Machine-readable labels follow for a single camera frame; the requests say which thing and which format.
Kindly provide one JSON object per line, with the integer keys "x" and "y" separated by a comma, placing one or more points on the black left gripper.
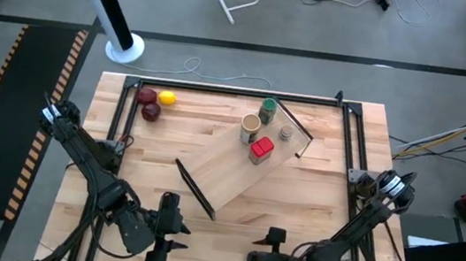
{"x": 169, "y": 212}

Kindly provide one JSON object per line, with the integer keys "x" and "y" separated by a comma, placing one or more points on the red lid paprika tin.
{"x": 262, "y": 149}

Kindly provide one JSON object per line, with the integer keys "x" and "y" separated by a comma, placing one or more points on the small glass spice jar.
{"x": 285, "y": 132}

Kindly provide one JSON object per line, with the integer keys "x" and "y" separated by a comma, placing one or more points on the tan lid white label jar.
{"x": 250, "y": 126}

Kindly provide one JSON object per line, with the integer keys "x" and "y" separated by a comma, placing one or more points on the green lid spice jar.
{"x": 268, "y": 108}

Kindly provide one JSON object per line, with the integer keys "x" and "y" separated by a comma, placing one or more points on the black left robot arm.
{"x": 80, "y": 143}

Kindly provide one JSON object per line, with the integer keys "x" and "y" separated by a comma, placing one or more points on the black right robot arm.
{"x": 364, "y": 222}

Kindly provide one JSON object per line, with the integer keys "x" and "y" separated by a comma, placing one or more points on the tilted wooden board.
{"x": 219, "y": 169}

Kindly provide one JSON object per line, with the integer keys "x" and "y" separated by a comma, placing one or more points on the dark red fruit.
{"x": 151, "y": 111}
{"x": 147, "y": 96}

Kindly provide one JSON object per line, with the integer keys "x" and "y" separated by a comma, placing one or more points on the yellow lemon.
{"x": 167, "y": 97}

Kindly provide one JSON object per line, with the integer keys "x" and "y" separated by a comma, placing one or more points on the white pole stand round base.
{"x": 125, "y": 46}

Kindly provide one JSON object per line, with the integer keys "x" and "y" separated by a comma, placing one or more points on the black mat orange stripes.
{"x": 2, "y": 120}

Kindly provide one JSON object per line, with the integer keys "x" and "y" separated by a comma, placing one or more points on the black aluminium table frame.
{"x": 238, "y": 91}

